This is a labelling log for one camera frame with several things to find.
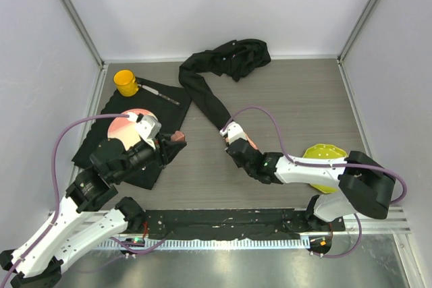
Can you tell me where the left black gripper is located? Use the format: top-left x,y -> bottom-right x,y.
114,131 -> 187,182

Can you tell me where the nail polish bottle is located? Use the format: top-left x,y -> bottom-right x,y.
171,131 -> 186,142

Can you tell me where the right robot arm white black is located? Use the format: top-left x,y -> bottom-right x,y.
225,138 -> 396,231

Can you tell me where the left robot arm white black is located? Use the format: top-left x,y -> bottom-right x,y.
1,131 -> 186,287

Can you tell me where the mannequin hand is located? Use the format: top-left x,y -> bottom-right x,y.
245,134 -> 258,150

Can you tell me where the black placemat cloth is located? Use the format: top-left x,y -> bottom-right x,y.
72,78 -> 191,190

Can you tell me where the pink cream plate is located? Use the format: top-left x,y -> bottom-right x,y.
107,109 -> 157,150

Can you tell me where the table knife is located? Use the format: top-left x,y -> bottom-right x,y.
138,84 -> 180,106

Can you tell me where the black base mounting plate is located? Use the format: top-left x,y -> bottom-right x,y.
146,208 -> 346,241

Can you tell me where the yellow green plate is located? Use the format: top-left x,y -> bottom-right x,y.
302,144 -> 348,194

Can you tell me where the yellow cup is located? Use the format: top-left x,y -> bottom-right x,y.
113,69 -> 139,97

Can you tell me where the black sleeved shirt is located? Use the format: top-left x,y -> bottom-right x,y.
178,38 -> 271,130

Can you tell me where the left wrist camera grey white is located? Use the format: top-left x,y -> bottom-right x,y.
135,114 -> 161,150

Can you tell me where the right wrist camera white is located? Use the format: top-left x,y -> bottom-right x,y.
219,121 -> 247,145

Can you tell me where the white slotted cable duct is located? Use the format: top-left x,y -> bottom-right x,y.
87,237 -> 311,251

